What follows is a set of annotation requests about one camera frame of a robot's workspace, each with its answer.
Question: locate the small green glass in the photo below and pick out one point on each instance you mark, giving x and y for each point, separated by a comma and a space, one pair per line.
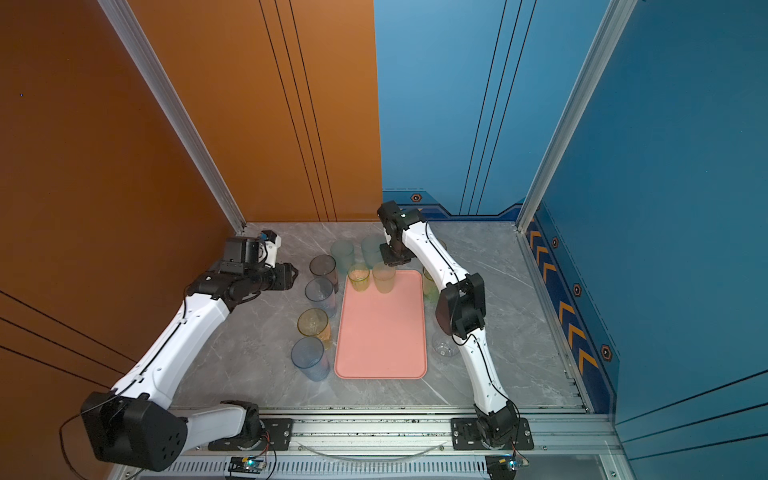
359, 276

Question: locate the green circuit board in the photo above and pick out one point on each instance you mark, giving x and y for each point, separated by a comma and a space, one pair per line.
249, 466
505, 467

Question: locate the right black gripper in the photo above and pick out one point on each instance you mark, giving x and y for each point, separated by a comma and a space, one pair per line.
388, 259

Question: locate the right aluminium corner post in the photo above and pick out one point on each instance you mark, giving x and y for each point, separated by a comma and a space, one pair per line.
608, 34

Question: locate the aluminium front rail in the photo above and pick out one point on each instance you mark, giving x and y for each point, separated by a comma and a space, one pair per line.
412, 443

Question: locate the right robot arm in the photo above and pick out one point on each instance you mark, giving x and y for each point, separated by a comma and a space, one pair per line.
460, 313

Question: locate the amber orange glass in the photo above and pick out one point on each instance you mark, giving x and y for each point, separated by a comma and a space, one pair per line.
315, 322

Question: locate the tall green glass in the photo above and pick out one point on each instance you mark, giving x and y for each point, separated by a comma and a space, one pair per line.
430, 291

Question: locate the right green circuit board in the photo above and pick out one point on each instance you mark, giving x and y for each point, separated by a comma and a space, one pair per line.
505, 467

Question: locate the smoky grey glass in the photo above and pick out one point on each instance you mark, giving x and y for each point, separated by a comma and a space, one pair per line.
325, 266

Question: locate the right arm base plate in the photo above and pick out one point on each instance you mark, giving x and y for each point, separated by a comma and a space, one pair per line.
472, 434

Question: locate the tall blue glass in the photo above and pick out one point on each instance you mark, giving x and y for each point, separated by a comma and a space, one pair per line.
308, 355

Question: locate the aluminium corner post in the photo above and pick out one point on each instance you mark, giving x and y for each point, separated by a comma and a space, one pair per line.
126, 25
608, 34

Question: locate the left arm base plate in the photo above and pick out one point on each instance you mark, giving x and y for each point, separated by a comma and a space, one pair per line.
271, 434

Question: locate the teal textured glass right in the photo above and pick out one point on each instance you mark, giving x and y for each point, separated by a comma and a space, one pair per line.
371, 249

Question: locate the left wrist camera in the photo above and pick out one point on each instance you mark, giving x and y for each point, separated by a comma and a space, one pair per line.
270, 243

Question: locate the left aluminium corner post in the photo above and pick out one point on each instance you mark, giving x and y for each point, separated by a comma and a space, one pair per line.
126, 25

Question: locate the blue short glass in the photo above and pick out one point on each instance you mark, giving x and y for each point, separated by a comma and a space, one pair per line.
320, 292

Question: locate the pink plastic tray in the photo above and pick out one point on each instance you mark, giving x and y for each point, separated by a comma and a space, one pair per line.
382, 336

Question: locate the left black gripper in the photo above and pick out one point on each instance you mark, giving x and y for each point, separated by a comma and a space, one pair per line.
285, 276

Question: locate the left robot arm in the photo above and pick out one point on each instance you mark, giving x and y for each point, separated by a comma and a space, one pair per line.
133, 424

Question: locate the clear short glass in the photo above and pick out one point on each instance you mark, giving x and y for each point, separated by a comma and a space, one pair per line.
444, 345

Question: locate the left green circuit board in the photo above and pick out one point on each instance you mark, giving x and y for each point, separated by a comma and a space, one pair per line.
249, 466

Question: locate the yellow-green short glass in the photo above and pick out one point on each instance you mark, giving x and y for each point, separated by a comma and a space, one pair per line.
384, 277

